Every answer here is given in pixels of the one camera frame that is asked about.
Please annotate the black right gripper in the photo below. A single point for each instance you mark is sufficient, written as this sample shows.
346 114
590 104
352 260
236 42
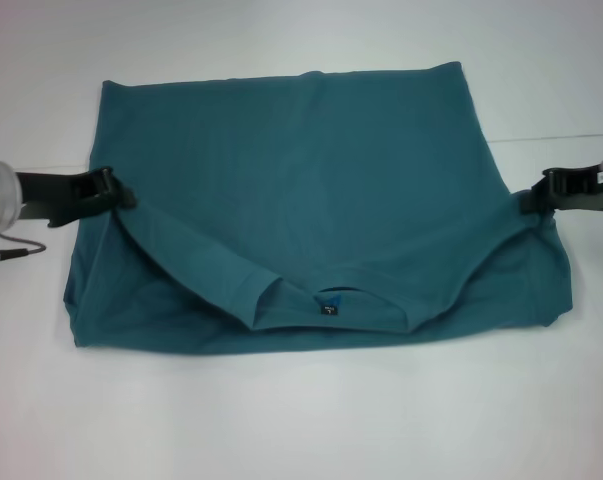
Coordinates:
581 192

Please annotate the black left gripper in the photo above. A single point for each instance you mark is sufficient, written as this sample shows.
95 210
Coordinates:
66 197

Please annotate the teal t-shirt with FREE print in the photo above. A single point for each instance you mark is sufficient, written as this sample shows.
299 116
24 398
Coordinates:
306 175

